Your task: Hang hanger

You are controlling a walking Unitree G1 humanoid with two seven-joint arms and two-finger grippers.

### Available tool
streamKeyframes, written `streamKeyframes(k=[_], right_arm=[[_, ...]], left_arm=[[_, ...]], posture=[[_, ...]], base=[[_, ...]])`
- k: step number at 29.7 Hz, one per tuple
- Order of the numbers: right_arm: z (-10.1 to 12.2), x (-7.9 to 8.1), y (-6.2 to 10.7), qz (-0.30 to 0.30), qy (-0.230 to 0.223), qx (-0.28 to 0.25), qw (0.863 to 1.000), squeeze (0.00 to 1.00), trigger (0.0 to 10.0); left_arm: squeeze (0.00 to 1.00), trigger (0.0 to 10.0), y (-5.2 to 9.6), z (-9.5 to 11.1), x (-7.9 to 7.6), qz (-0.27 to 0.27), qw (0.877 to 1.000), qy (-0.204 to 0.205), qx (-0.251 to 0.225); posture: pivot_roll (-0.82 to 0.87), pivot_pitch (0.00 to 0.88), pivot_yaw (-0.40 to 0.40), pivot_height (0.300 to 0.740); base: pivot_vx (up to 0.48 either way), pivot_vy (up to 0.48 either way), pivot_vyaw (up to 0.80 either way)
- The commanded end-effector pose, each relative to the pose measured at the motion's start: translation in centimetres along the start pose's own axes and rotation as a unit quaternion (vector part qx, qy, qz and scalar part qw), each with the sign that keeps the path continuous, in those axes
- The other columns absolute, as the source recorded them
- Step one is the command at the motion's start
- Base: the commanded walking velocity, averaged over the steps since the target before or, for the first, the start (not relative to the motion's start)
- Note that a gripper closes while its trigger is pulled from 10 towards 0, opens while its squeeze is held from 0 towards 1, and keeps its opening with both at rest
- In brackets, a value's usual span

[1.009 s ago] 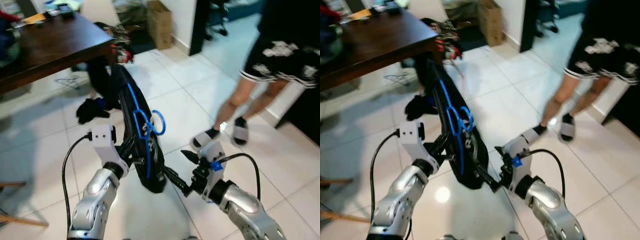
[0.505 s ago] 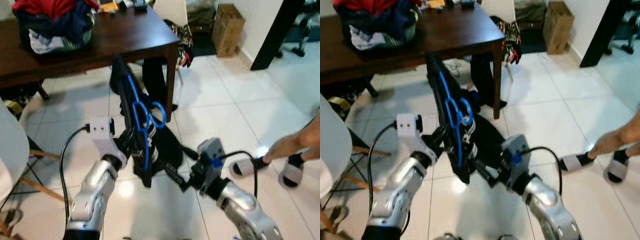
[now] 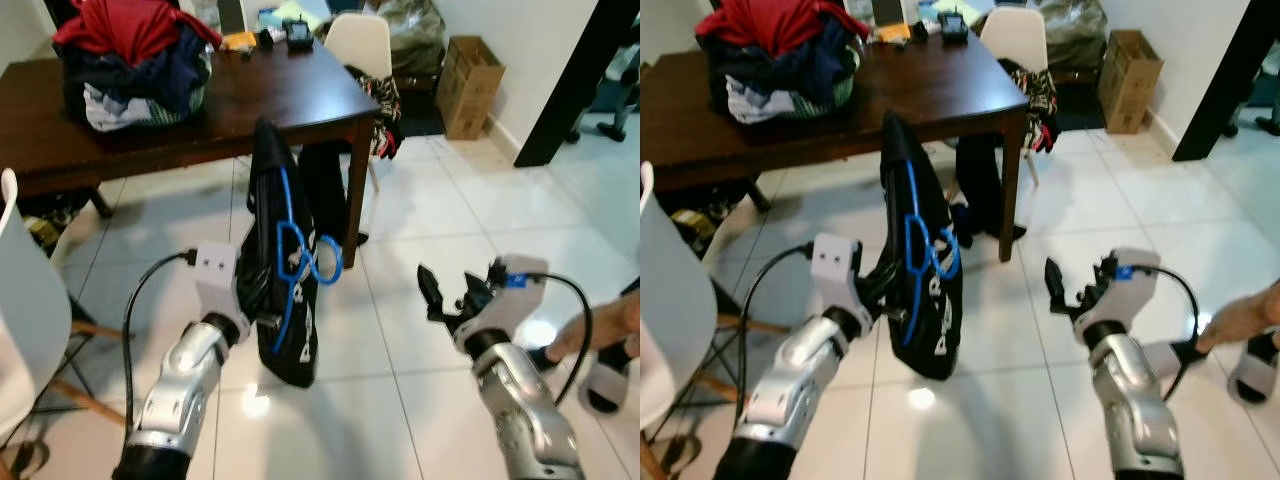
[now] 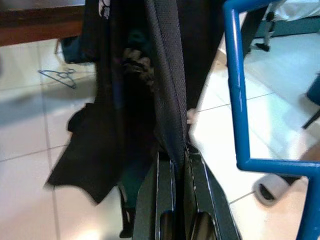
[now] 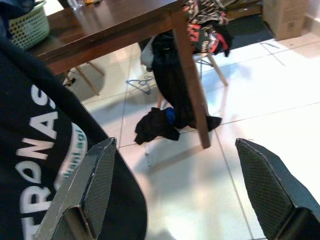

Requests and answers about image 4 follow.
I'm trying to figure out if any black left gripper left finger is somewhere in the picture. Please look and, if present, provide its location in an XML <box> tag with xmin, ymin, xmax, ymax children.
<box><xmin>132</xmin><ymin>151</ymin><xmax>177</xmax><ymax>240</ymax></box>

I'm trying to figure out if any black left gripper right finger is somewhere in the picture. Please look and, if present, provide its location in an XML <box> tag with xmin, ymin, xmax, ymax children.
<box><xmin>183</xmin><ymin>146</ymin><xmax>243</xmax><ymax>240</ymax></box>

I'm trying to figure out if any black garment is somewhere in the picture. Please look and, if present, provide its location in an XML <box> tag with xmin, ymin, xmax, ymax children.
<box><xmin>44</xmin><ymin>0</ymin><xmax>227</xmax><ymax>238</ymax></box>

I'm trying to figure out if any blue plastic hanger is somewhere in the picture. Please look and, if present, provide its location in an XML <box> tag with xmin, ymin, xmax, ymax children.
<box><xmin>221</xmin><ymin>0</ymin><xmax>320</xmax><ymax>240</ymax></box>

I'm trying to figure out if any thin blue hanger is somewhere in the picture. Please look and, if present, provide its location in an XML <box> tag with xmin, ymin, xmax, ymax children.
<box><xmin>37</xmin><ymin>67</ymin><xmax>77</xmax><ymax>89</ymax></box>

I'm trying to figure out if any white cylindrical roll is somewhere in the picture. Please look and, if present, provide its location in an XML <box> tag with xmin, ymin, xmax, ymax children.
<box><xmin>252</xmin><ymin>173</ymin><xmax>293</xmax><ymax>208</ymax></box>

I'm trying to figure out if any brown wooden table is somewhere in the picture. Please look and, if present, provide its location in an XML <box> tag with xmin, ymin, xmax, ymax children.
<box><xmin>0</xmin><ymin>0</ymin><xmax>86</xmax><ymax>48</ymax></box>

